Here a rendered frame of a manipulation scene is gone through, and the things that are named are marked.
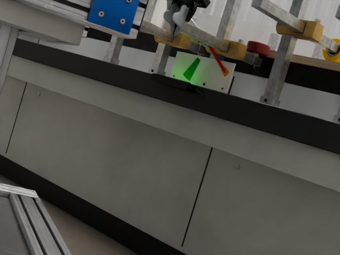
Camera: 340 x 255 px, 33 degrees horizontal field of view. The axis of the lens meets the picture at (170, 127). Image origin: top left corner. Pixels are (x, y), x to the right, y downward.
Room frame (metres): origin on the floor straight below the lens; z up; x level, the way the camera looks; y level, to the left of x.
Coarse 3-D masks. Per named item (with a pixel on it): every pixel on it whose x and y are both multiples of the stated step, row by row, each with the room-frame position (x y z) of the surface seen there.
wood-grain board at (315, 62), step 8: (144, 32) 2.47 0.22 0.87; (192, 40) 2.28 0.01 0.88; (272, 56) 2.03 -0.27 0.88; (296, 56) 1.96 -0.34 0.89; (304, 56) 1.95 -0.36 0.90; (304, 64) 1.94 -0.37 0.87; (312, 64) 1.92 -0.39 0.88; (320, 64) 1.90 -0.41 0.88; (328, 64) 1.88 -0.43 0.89; (336, 64) 1.86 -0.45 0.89
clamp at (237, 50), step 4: (224, 40) 1.90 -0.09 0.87; (228, 40) 1.89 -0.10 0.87; (232, 44) 1.87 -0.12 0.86; (236, 44) 1.86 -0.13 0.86; (240, 44) 1.87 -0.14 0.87; (208, 48) 1.94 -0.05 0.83; (232, 48) 1.87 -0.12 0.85; (236, 48) 1.86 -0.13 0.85; (240, 48) 1.87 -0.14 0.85; (244, 48) 1.89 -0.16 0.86; (208, 52) 1.96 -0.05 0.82; (216, 52) 1.91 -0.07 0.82; (220, 52) 1.90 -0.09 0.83; (224, 52) 1.89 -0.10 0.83; (228, 52) 1.88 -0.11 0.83; (232, 52) 1.87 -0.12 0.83; (236, 52) 1.86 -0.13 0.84; (240, 52) 1.87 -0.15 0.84; (244, 52) 1.89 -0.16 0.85; (224, 56) 1.93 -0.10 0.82; (228, 56) 1.90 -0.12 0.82; (232, 56) 1.87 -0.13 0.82; (236, 56) 1.86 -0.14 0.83; (240, 56) 1.88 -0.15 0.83
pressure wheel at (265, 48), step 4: (248, 44) 2.01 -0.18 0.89; (252, 44) 1.99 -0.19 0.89; (256, 44) 1.99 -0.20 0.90; (260, 44) 1.98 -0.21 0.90; (264, 44) 1.99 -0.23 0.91; (248, 48) 2.00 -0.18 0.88; (252, 48) 1.99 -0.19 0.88; (256, 48) 1.99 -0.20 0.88; (260, 48) 1.98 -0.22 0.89; (264, 48) 1.99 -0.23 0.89; (268, 48) 2.00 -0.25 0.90; (252, 52) 2.05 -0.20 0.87; (256, 52) 2.00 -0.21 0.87; (260, 52) 1.99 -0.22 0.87; (264, 52) 1.99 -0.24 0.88; (268, 52) 2.01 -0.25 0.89; (264, 56) 2.04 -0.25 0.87; (252, 68) 2.02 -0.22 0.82
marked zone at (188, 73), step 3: (195, 60) 1.96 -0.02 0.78; (198, 60) 1.95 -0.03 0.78; (192, 63) 1.97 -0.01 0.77; (195, 63) 1.96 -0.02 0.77; (198, 63) 1.95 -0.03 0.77; (192, 66) 1.97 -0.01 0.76; (195, 66) 1.96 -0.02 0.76; (189, 69) 1.97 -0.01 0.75; (192, 69) 1.96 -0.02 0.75; (195, 69) 1.95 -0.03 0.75; (186, 72) 1.98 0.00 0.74; (189, 72) 1.97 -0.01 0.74; (192, 72) 1.96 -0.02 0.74; (186, 75) 1.97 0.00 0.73; (189, 75) 1.97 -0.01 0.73; (192, 75) 1.96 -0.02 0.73; (189, 78) 1.96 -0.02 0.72
